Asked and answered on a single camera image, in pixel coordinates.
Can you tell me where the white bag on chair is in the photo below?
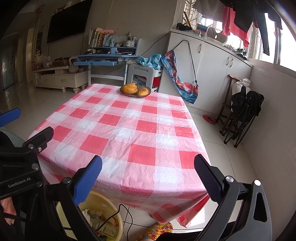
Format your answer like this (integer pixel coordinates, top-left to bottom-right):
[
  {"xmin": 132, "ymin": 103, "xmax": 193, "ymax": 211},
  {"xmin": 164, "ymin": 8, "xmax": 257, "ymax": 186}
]
[{"xmin": 232, "ymin": 78, "xmax": 251, "ymax": 95}]

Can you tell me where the white sideboard cabinet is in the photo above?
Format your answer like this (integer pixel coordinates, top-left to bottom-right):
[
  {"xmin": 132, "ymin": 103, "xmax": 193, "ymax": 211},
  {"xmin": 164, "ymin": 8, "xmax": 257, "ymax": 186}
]
[{"xmin": 167, "ymin": 29, "xmax": 252, "ymax": 115}]

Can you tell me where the yellow mango left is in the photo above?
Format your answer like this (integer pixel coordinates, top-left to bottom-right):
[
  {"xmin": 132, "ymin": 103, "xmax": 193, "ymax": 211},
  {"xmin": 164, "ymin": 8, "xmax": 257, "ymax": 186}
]
[{"xmin": 121, "ymin": 85, "xmax": 137, "ymax": 94}]

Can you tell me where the colourful slipper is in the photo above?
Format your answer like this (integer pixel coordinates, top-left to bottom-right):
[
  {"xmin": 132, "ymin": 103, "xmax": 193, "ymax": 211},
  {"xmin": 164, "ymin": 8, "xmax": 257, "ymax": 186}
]
[{"xmin": 137, "ymin": 222, "xmax": 173, "ymax": 240}]

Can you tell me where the light blue crumpled cloth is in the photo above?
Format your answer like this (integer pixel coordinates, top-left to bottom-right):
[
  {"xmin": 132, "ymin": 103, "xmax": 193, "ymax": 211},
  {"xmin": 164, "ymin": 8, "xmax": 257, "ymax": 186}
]
[{"xmin": 136, "ymin": 54, "xmax": 163, "ymax": 70}]

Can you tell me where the yellow mango right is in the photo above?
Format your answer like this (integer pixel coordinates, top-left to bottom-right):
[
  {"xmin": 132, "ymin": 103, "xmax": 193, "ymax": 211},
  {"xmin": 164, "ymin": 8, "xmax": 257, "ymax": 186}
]
[{"xmin": 137, "ymin": 87, "xmax": 150, "ymax": 96}]

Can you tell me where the yellow mango middle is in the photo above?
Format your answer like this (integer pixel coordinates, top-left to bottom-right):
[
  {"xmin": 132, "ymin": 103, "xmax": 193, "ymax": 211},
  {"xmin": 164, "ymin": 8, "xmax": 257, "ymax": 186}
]
[{"xmin": 126, "ymin": 83, "xmax": 137, "ymax": 88}]

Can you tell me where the pink checkered tablecloth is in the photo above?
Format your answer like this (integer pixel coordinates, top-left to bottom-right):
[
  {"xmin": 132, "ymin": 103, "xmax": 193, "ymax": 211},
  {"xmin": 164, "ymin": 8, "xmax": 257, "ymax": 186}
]
[{"xmin": 36, "ymin": 84, "xmax": 209, "ymax": 227}]

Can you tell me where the person's left hand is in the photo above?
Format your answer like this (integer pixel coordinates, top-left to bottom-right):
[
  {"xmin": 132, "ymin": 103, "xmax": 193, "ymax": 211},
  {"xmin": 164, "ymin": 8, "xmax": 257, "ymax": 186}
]
[{"xmin": 1, "ymin": 197, "xmax": 16, "ymax": 215}]

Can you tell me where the blue children's study desk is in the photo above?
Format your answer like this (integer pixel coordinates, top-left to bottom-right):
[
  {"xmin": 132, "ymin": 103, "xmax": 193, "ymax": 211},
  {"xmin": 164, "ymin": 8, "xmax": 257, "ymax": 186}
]
[{"xmin": 69, "ymin": 38, "xmax": 142, "ymax": 85}]

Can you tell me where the cream TV cabinet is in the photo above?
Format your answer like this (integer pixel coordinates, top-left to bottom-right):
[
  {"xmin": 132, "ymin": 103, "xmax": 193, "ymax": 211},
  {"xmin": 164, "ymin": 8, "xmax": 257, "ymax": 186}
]
[{"xmin": 32, "ymin": 66, "xmax": 88, "ymax": 93}]

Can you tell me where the yellow trash bin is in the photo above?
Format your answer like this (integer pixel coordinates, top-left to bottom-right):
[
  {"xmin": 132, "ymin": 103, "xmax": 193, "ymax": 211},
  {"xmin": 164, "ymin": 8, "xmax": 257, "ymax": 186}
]
[{"xmin": 79, "ymin": 191, "xmax": 123, "ymax": 240}]

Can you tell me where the row of books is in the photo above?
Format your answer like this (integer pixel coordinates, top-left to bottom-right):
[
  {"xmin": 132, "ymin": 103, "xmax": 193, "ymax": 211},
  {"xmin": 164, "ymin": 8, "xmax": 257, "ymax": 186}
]
[{"xmin": 88, "ymin": 27, "xmax": 114, "ymax": 48}]

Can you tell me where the pink kettlebell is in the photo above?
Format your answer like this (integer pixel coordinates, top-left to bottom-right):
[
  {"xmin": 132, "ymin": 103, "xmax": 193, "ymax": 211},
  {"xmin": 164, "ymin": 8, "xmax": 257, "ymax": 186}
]
[{"xmin": 68, "ymin": 57, "xmax": 79, "ymax": 73}]

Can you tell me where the black cable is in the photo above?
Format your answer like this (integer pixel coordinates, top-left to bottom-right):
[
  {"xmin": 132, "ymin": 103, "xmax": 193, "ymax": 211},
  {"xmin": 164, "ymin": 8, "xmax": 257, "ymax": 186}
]
[{"xmin": 94, "ymin": 203, "xmax": 158, "ymax": 241}]

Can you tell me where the black hanging garment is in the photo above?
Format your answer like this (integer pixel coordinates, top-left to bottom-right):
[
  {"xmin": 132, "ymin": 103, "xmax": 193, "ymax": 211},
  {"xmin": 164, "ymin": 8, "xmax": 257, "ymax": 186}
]
[{"xmin": 221, "ymin": 0, "xmax": 282, "ymax": 55}]

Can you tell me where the dark folding chair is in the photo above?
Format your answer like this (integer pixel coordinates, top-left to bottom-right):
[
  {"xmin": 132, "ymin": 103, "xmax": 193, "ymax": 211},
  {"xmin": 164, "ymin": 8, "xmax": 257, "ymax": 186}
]
[{"xmin": 216, "ymin": 75, "xmax": 264, "ymax": 148}]

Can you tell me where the red object on floor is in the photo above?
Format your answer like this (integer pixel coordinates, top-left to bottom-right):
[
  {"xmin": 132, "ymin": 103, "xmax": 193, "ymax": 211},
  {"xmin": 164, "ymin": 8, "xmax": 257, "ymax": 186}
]
[{"xmin": 203, "ymin": 115, "xmax": 216, "ymax": 125}]

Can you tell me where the pen holder cup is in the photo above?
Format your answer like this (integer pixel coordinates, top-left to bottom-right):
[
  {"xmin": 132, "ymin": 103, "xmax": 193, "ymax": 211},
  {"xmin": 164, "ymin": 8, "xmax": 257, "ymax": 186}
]
[{"xmin": 124, "ymin": 32, "xmax": 136, "ymax": 47}]

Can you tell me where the red hanging garment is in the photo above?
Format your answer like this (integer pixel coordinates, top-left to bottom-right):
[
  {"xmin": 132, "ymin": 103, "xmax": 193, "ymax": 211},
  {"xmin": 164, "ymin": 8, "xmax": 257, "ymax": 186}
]
[{"xmin": 222, "ymin": 6, "xmax": 250, "ymax": 47}]

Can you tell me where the yellow mango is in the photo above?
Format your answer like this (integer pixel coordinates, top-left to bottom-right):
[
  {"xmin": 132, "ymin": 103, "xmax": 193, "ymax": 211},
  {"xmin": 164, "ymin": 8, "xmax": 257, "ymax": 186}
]
[
  {"xmin": 137, "ymin": 87, "xmax": 150, "ymax": 96},
  {"xmin": 121, "ymin": 85, "xmax": 137, "ymax": 94},
  {"xmin": 126, "ymin": 83, "xmax": 137, "ymax": 88}
]

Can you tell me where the colourful hanging bag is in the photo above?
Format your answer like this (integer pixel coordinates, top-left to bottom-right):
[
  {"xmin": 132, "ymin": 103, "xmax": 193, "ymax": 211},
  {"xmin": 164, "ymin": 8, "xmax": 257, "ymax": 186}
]
[{"xmin": 161, "ymin": 50, "xmax": 198, "ymax": 104}]

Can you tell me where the light blue drink carton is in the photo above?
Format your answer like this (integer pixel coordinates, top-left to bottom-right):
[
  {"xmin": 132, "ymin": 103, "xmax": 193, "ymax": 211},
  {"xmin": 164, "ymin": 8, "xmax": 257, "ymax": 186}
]
[{"xmin": 93, "ymin": 221, "xmax": 118, "ymax": 238}]

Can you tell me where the black wall television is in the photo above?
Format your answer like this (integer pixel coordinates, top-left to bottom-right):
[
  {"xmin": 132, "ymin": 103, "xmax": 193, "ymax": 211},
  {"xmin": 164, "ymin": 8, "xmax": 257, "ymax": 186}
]
[{"xmin": 47, "ymin": 1, "xmax": 92, "ymax": 43}]

